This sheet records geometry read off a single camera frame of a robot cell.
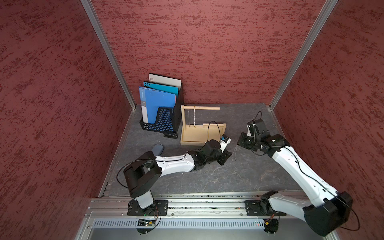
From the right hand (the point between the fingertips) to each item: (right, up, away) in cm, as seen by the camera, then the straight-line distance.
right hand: (237, 143), depth 78 cm
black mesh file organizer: (-40, +13, +13) cm, 44 cm away
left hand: (-5, -6, +2) cm, 8 cm away
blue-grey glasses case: (-48, -7, +17) cm, 51 cm away
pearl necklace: (-24, +15, +15) cm, 32 cm away
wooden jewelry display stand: (-20, +2, +23) cm, 31 cm away
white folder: (-49, +40, +19) cm, 66 cm away
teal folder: (-41, +33, +14) cm, 54 cm away
